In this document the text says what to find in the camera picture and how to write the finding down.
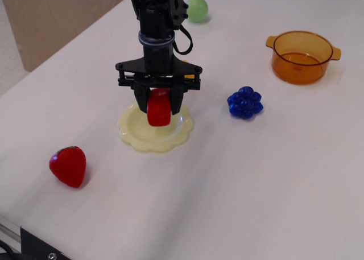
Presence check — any black metal corner bracket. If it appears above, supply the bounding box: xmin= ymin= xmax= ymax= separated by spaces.
xmin=20 ymin=228 xmax=71 ymax=260

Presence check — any green toy ball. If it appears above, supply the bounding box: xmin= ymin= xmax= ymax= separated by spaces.
xmin=187 ymin=0 xmax=209 ymax=23

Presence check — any black cable at table corner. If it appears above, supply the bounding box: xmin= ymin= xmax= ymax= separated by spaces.
xmin=0 ymin=238 xmax=18 ymax=260

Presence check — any aluminium table frame rail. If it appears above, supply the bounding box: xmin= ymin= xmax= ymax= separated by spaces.
xmin=1 ymin=216 xmax=21 ymax=246

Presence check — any yellow toy corn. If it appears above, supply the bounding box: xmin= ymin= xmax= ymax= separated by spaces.
xmin=182 ymin=60 xmax=195 ymax=79

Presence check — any red toy strawberry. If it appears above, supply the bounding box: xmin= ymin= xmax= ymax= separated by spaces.
xmin=49 ymin=146 xmax=86 ymax=188

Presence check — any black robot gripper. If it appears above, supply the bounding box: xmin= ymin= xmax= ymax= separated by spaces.
xmin=115 ymin=46 xmax=202 ymax=114

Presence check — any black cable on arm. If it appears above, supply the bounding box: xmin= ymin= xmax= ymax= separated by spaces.
xmin=172 ymin=23 xmax=193 ymax=55

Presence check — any wooden cabinet panel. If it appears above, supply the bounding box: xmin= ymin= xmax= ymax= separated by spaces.
xmin=2 ymin=0 xmax=123 ymax=72

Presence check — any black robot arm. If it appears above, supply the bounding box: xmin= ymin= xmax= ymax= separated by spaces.
xmin=115 ymin=0 xmax=202 ymax=114

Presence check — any blue toy grape bunch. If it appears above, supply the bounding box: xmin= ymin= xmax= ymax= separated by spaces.
xmin=227 ymin=86 xmax=264 ymax=119

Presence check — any pale yellow scalloped plate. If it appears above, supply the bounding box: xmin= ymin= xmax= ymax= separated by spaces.
xmin=118 ymin=103 xmax=194 ymax=152

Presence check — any orange transparent toy pot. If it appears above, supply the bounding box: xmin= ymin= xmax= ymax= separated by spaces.
xmin=266 ymin=31 xmax=341 ymax=85

